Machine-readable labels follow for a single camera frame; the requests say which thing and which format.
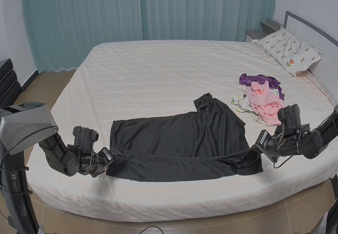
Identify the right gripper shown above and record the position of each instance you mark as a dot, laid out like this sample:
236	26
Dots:
270	144

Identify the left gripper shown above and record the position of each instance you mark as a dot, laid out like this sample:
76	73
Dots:
99	165

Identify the black T-shirt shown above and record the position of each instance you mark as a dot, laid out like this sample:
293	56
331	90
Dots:
179	143

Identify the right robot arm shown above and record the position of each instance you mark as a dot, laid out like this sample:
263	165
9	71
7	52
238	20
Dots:
314	140

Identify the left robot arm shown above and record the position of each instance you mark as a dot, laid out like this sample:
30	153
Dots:
23	124

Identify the bed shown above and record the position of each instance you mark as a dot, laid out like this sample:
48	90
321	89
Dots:
158	74

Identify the pink garment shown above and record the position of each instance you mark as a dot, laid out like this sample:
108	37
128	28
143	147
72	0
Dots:
264	101

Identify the white printed garment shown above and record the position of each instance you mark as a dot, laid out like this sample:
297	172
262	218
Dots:
241	101

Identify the purple garment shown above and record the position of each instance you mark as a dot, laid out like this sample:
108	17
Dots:
260	79

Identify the white printed pillow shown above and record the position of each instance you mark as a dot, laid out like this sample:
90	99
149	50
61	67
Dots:
287	49

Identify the grey white bedside table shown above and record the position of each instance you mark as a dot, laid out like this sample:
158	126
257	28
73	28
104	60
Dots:
254	34

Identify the black chest of drawers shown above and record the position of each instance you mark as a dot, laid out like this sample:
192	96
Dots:
8	82

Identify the blue-green curtain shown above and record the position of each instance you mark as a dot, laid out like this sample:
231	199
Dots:
206	0
84	16

